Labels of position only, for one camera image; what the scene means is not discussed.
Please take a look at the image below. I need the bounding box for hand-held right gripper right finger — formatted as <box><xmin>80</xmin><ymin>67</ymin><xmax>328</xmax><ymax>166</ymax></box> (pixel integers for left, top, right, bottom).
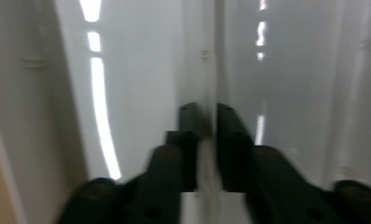
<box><xmin>216</xmin><ymin>102</ymin><xmax>335</xmax><ymax>224</ymax></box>

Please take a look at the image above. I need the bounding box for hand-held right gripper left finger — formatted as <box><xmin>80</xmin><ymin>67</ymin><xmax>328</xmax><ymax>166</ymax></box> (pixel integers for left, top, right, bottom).
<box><xmin>126</xmin><ymin>102</ymin><xmax>206</xmax><ymax>224</ymax></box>

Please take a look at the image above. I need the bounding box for white metal panel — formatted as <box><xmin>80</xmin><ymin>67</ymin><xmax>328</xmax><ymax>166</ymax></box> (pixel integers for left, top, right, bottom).
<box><xmin>0</xmin><ymin>0</ymin><xmax>371</xmax><ymax>224</ymax></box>

